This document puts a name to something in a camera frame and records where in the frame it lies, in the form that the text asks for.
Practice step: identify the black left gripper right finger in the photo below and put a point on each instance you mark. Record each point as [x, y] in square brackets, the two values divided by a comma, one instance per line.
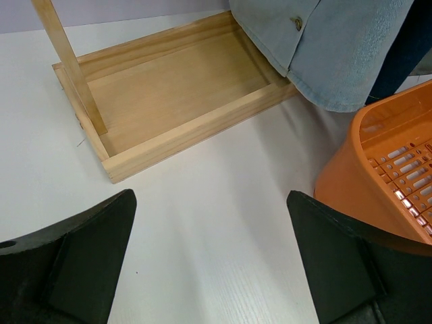
[358, 273]

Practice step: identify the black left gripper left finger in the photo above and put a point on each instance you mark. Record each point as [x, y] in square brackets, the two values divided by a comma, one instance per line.
[68, 272]

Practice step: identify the light blue denim skirt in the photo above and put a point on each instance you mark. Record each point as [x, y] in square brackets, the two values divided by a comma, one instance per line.
[330, 50]

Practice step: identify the dark blue denim garment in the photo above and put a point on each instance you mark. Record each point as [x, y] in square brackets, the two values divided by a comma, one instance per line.
[411, 45]

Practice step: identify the grey pleated skirt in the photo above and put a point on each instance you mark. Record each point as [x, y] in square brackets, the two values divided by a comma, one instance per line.
[424, 67]

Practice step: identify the orange plastic basket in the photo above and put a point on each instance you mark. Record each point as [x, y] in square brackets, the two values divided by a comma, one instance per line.
[381, 174]

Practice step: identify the wooden clothes rack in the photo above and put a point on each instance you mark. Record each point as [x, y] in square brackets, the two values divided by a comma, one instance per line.
[145, 100]

